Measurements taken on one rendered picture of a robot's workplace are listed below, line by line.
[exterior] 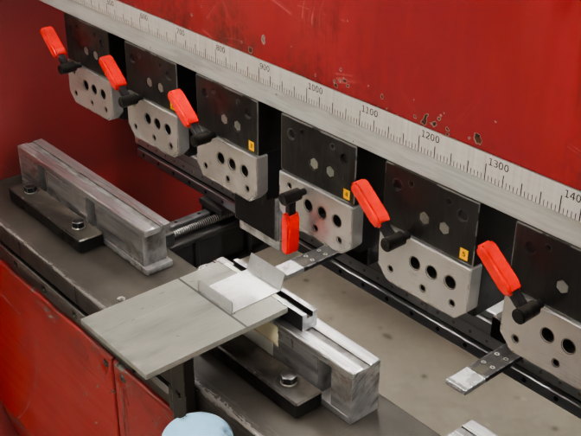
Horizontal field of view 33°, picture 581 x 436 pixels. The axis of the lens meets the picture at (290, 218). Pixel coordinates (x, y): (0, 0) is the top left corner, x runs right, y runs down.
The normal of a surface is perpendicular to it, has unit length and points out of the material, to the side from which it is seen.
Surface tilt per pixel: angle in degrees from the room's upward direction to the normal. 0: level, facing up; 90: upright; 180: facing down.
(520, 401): 0
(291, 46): 90
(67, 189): 90
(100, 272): 0
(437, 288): 90
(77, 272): 0
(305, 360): 90
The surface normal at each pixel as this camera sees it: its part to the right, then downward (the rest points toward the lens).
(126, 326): 0.01, -0.88
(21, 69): 0.65, 0.36
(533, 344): -0.76, 0.31
